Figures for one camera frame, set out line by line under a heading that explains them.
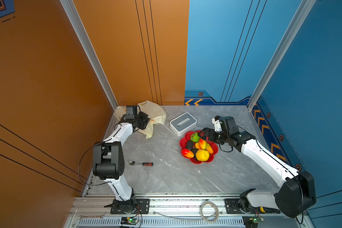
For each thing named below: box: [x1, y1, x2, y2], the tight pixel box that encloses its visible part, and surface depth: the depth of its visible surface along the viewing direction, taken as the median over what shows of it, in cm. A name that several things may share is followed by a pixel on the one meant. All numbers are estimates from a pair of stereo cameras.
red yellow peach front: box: [180, 148, 195, 159], surface depth 88 cm
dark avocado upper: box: [185, 140, 194, 152], surface depth 95 cm
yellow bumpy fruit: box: [195, 149, 210, 162], surface depth 84 cm
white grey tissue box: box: [169, 112, 198, 137], surface depth 105 cm
